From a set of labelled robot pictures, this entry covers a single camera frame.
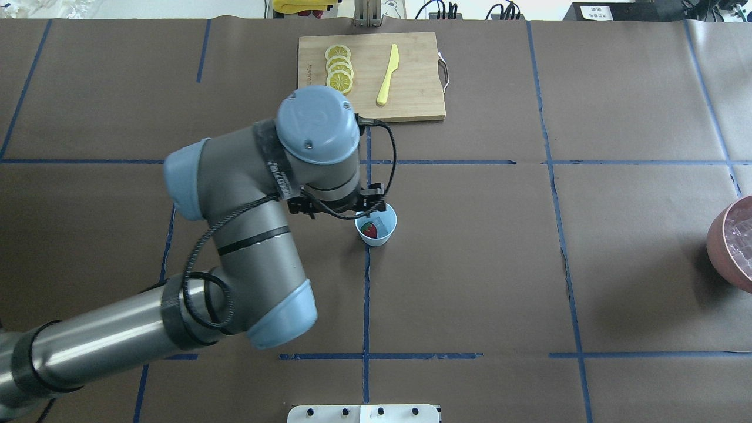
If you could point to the yellow cloth bag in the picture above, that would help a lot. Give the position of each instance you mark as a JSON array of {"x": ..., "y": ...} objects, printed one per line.
[{"x": 303, "y": 7}]

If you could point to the pink bowl of ice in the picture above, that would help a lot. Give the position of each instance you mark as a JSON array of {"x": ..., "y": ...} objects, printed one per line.
[{"x": 728, "y": 243}]

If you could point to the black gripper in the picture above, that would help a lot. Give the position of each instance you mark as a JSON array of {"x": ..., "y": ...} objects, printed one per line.
[{"x": 300, "y": 206}]

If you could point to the bamboo cutting board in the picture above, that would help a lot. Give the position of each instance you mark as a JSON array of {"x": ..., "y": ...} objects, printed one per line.
[{"x": 415, "y": 93}]

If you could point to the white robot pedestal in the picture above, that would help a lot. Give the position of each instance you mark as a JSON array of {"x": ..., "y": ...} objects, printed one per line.
[{"x": 365, "y": 413}]

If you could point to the red strawberry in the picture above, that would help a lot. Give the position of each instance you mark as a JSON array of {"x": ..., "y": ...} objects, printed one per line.
[{"x": 369, "y": 229}]

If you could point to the clear ice cube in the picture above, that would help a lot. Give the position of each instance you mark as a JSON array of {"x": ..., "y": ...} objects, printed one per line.
[{"x": 384, "y": 228}]

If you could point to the aluminium frame post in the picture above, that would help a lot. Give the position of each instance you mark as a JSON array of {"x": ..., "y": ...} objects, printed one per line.
[{"x": 367, "y": 13}]

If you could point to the light blue cup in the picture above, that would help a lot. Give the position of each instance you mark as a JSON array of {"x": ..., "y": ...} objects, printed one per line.
[{"x": 390, "y": 214}]

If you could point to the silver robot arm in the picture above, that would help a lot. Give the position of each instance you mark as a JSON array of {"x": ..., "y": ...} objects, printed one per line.
[{"x": 308, "y": 154}]

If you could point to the lemon slice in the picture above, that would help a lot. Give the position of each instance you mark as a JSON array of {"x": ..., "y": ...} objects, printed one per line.
[
  {"x": 340, "y": 71},
  {"x": 338, "y": 51},
  {"x": 341, "y": 83},
  {"x": 337, "y": 59}
]

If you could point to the crumpled clear plastic bags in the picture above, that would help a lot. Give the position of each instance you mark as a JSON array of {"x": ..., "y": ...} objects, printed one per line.
[{"x": 49, "y": 9}]

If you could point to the yellow plastic knife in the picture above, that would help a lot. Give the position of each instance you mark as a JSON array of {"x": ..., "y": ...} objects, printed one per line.
[{"x": 384, "y": 91}]

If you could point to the black power strip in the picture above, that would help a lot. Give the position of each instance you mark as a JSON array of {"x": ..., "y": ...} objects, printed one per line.
[{"x": 635, "y": 11}]

